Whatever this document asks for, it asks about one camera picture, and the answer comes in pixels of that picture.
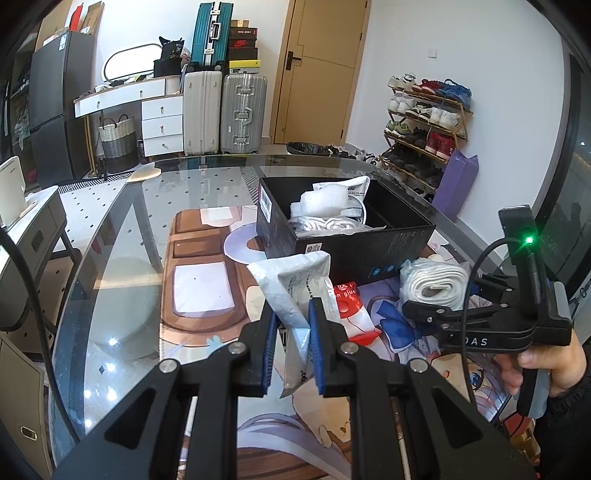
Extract white box-shaped appliance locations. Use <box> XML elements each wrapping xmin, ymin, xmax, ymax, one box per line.
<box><xmin>0</xmin><ymin>156</ymin><xmax>26</xmax><ymax>227</ymax></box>

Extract silver suitcase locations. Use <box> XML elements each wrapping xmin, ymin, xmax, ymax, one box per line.
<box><xmin>220</xmin><ymin>73</ymin><xmax>269</xmax><ymax>154</ymax></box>

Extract white rope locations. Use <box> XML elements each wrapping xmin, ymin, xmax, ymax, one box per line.
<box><xmin>288</xmin><ymin>216</ymin><xmax>365</xmax><ymax>237</ymax></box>

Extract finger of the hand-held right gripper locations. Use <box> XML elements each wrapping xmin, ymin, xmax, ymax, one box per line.
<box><xmin>401</xmin><ymin>299</ymin><xmax>509</xmax><ymax>333</ymax></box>
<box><xmin>471</xmin><ymin>274</ymin><xmax>515</xmax><ymax>301</ymax></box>

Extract red and white packet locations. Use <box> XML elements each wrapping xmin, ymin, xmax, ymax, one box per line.
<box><xmin>330</xmin><ymin>281</ymin><xmax>382</xmax><ymax>347</ymax></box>

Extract grey side table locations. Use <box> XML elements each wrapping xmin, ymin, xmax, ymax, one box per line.
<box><xmin>0</xmin><ymin>185</ymin><xmax>84</xmax><ymax>333</ymax></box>

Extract black bag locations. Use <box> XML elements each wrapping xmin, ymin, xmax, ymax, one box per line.
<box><xmin>153</xmin><ymin>37</ymin><xmax>185</xmax><ymax>78</ymax></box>

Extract white dressing table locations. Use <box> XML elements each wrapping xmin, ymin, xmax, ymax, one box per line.
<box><xmin>74</xmin><ymin>76</ymin><xmax>185</xmax><ymax>158</ymax></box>

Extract brown flat cardboard carton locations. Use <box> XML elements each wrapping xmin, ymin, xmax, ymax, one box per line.
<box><xmin>85</xmin><ymin>2</ymin><xmax>105</xmax><ymax>33</ymax></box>

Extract beige round stool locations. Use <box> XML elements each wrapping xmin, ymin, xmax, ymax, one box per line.
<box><xmin>127</xmin><ymin>165</ymin><xmax>162</xmax><ymax>184</ymax></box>

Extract cream rope coil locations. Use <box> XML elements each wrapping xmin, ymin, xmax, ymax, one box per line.
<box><xmin>399</xmin><ymin>258</ymin><xmax>471</xmax><ymax>310</ymax></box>

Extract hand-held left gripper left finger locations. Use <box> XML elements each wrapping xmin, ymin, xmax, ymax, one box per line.
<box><xmin>55</xmin><ymin>302</ymin><xmax>280</xmax><ymax>480</ymax></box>

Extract pile of dark slippers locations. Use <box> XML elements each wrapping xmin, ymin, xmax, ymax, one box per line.
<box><xmin>286</xmin><ymin>141</ymin><xmax>386</xmax><ymax>169</ymax></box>

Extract dark grey fridge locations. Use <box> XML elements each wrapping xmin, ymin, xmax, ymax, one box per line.
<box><xmin>28</xmin><ymin>31</ymin><xmax>95</xmax><ymax>190</ymax></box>

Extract person's right forearm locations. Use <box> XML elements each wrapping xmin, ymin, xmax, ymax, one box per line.
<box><xmin>531</xmin><ymin>378</ymin><xmax>591</xmax><ymax>480</ymax></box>

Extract teal suitcase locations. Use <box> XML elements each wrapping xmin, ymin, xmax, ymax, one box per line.
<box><xmin>191</xmin><ymin>2</ymin><xmax>230</xmax><ymax>72</ymax></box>

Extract printed cartoon desk mat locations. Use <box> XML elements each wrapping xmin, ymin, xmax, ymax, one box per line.
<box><xmin>159</xmin><ymin>208</ymin><xmax>522</xmax><ymax>480</ymax></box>

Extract dark window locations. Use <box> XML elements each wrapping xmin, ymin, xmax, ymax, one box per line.
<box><xmin>536</xmin><ymin>51</ymin><xmax>591</xmax><ymax>305</ymax></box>

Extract purple bag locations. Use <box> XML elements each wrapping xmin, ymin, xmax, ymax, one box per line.
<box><xmin>431</xmin><ymin>150</ymin><xmax>478</xmax><ymax>222</ymax></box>

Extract person's right hand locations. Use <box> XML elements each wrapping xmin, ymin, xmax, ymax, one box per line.
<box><xmin>501</xmin><ymin>331</ymin><xmax>587</xmax><ymax>398</ymax></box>

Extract dark glass cabinet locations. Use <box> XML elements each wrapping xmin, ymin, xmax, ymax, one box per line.
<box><xmin>0</xmin><ymin>28</ymin><xmax>38</xmax><ymax>162</ymax></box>

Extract black cardboard box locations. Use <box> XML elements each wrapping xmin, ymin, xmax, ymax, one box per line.
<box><xmin>255</xmin><ymin>175</ymin><xmax>437</xmax><ymax>284</ymax></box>

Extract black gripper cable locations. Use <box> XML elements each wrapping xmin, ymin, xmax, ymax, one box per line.
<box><xmin>462</xmin><ymin>237</ymin><xmax>513</xmax><ymax>407</ymax></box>

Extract tan wooden door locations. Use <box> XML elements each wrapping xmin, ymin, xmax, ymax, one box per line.
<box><xmin>272</xmin><ymin>0</ymin><xmax>372</xmax><ymax>146</ymax></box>

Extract beige cabinet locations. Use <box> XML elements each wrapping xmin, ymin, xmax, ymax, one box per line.
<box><xmin>0</xmin><ymin>332</ymin><xmax>56</xmax><ymax>480</ymax></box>

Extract woven laundry basket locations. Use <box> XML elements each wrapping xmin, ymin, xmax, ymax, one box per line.
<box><xmin>98</xmin><ymin>115</ymin><xmax>139</xmax><ymax>172</ymax></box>

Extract white plastic pouch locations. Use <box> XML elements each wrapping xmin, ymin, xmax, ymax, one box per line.
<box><xmin>247</xmin><ymin>251</ymin><xmax>333</xmax><ymax>400</ymax></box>

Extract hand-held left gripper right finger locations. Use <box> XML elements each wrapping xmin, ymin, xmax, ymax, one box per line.
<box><xmin>308</xmin><ymin>296</ymin><xmax>539</xmax><ymax>480</ymax></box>

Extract wooden shoe rack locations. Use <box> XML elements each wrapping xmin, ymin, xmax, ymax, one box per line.
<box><xmin>381</xmin><ymin>88</ymin><xmax>474</xmax><ymax>204</ymax></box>

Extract shoe rack with shoes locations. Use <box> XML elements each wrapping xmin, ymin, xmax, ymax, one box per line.
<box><xmin>387</xmin><ymin>73</ymin><xmax>472</xmax><ymax>204</ymax></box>

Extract oval mirror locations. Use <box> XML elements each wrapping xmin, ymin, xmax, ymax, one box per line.
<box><xmin>102</xmin><ymin>43</ymin><xmax>162</xmax><ymax>84</ymax></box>

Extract black hanging cable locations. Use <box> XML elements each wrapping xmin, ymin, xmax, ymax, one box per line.
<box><xmin>0</xmin><ymin>226</ymin><xmax>81</xmax><ymax>444</ymax></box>

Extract white suitcase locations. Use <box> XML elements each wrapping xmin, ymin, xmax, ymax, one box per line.
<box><xmin>183</xmin><ymin>69</ymin><xmax>223</xmax><ymax>155</ymax></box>

